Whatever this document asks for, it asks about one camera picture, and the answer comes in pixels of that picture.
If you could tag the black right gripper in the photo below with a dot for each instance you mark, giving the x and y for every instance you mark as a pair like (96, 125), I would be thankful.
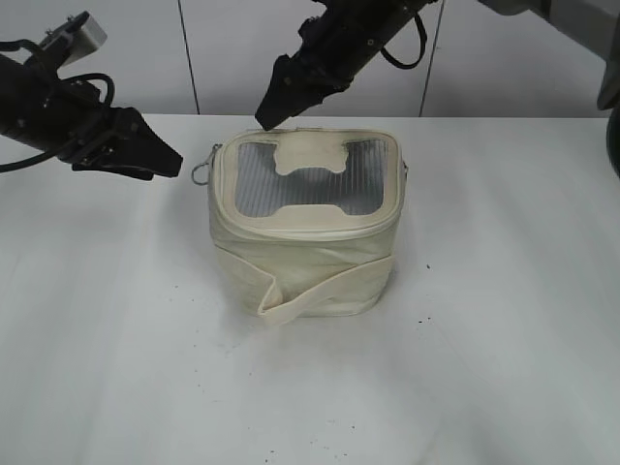
(335, 47)

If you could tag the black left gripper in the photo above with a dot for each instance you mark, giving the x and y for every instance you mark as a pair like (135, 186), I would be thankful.
(72, 119)

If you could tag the cream fabric zipper bag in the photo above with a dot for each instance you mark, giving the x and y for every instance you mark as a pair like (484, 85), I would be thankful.
(304, 221)

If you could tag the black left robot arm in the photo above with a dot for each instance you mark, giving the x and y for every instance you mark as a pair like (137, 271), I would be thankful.
(18, 88)

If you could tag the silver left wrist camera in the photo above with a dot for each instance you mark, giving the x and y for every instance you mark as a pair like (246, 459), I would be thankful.
(79, 36)

